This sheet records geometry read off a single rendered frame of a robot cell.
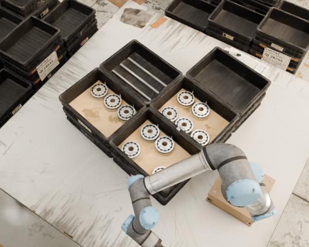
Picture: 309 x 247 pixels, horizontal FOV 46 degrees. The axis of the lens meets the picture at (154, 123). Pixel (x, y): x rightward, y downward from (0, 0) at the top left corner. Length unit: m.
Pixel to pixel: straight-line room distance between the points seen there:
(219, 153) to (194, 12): 2.25
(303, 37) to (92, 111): 1.79
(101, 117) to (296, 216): 1.59
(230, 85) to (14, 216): 1.74
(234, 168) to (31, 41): 2.09
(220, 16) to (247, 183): 2.17
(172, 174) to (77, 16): 2.13
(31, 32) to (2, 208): 1.34
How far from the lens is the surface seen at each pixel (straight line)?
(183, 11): 3.45
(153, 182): 1.44
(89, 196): 2.02
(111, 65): 2.23
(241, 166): 1.33
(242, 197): 1.32
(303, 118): 2.39
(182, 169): 1.41
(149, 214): 1.42
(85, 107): 2.12
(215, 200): 1.95
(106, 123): 2.05
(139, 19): 2.72
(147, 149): 1.96
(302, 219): 2.89
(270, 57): 3.05
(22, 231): 2.80
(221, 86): 2.22
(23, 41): 3.03
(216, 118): 2.08
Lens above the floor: 2.58
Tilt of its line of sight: 59 degrees down
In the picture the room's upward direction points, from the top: 1 degrees clockwise
